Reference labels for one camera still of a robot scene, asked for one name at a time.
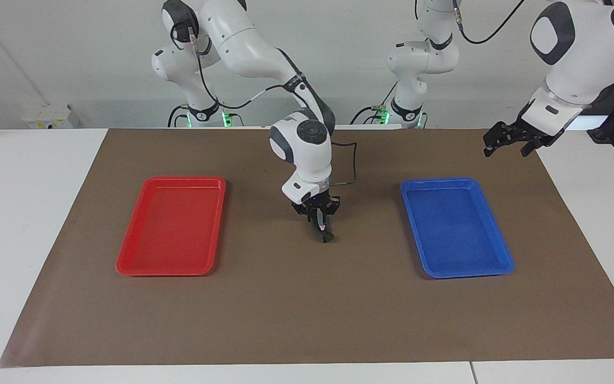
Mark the brown table mat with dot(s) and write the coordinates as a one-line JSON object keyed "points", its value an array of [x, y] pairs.
{"points": [[312, 298]]}

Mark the white socket box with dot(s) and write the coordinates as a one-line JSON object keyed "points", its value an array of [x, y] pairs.
{"points": [[46, 116]]}

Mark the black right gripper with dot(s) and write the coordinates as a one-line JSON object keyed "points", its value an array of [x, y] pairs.
{"points": [[317, 205]]}

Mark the curved black brake shoe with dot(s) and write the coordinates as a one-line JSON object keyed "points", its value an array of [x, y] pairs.
{"points": [[320, 229]]}

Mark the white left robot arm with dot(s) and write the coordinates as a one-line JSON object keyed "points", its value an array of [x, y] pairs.
{"points": [[579, 64]]}

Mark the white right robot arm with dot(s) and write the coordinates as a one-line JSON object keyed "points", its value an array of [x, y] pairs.
{"points": [[243, 48]]}

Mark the blue plastic tray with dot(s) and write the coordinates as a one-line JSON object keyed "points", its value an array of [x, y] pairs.
{"points": [[456, 229]]}

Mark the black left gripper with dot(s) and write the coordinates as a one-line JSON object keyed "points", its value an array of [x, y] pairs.
{"points": [[533, 133]]}

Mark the red plastic tray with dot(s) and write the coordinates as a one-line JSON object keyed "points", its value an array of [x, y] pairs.
{"points": [[174, 229]]}

